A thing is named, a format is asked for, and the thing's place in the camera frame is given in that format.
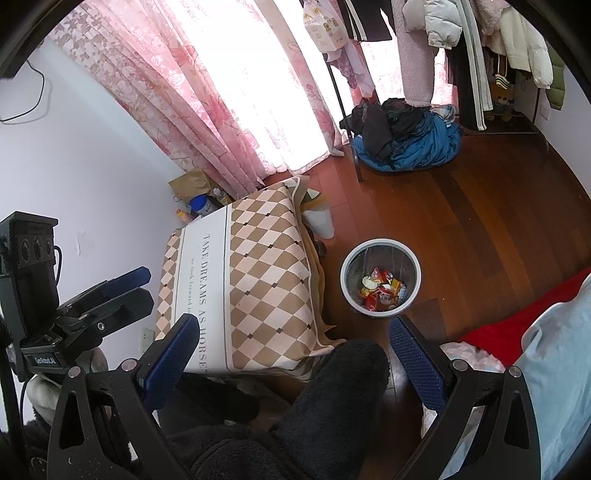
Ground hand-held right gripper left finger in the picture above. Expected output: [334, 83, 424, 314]
[47, 313, 201, 480]

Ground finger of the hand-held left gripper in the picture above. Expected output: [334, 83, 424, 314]
[55, 266, 153, 319]
[69, 287, 156, 344]

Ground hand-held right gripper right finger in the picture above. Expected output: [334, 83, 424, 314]
[389, 315, 541, 480]

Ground pile of colourful wrappers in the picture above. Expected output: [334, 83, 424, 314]
[360, 266, 408, 313]

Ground white round trash bin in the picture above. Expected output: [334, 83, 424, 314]
[340, 239, 422, 319]

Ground white plastic bag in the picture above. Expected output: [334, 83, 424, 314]
[421, 342, 507, 467]

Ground person's left leg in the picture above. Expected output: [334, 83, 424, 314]
[159, 371, 262, 439]

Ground black fuzzy garment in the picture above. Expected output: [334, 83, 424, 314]
[166, 340, 389, 480]

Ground red blanket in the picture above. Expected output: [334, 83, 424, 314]
[462, 269, 591, 368]

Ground blue lidded white jar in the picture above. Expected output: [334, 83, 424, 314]
[189, 195, 218, 219]

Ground brown paper bag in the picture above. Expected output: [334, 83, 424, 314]
[168, 168, 213, 202]

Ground checkered brown white tablecloth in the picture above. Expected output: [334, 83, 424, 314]
[154, 178, 347, 384]

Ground light blue cloth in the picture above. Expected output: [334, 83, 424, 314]
[522, 281, 591, 480]

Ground white plastic container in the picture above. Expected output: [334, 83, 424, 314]
[302, 205, 334, 240]

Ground pink floral curtain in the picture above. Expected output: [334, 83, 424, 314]
[48, 0, 384, 195]

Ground pile of black clothes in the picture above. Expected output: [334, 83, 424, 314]
[351, 98, 435, 158]

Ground black metal clothes rack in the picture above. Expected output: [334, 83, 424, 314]
[324, 58, 366, 184]

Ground pink fluffy robe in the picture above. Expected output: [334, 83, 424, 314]
[392, 0, 447, 108]

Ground black white striped pants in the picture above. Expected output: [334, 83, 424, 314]
[447, 0, 496, 133]

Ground light pink printed garment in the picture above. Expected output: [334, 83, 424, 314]
[330, 41, 378, 101]

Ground green jacket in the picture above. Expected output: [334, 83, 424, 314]
[547, 46, 567, 110]

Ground yellow white printed bag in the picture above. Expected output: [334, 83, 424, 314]
[302, 0, 350, 52]

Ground cream white jacket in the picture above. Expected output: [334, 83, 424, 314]
[500, 8, 555, 89]

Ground white puffer jacket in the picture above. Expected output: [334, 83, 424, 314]
[403, 0, 463, 50]

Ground black garment with white stripes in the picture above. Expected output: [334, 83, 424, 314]
[341, 0, 394, 43]

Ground black wall cable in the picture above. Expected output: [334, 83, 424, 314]
[0, 60, 47, 124]

